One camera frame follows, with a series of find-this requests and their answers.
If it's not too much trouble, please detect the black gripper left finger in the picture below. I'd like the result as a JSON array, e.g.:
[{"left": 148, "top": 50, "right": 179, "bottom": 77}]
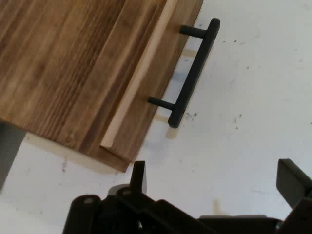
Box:
[{"left": 62, "top": 160, "right": 213, "bottom": 234}]

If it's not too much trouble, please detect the brown wooden drawer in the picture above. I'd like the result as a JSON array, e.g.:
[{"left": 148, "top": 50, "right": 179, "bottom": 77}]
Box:
[{"left": 99, "top": 0, "right": 204, "bottom": 171}]

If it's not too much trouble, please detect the brown wooden drawer cabinet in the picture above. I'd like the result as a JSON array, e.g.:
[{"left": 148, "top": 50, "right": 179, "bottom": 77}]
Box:
[{"left": 0, "top": 0, "right": 169, "bottom": 173}]

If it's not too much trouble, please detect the black bar drawer handle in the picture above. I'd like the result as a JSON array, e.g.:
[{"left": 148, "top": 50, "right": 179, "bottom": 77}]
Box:
[{"left": 148, "top": 18, "right": 221, "bottom": 128}]

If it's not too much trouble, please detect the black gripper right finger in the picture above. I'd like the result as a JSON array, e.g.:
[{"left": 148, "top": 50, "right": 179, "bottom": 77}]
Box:
[{"left": 276, "top": 158, "right": 312, "bottom": 234}]

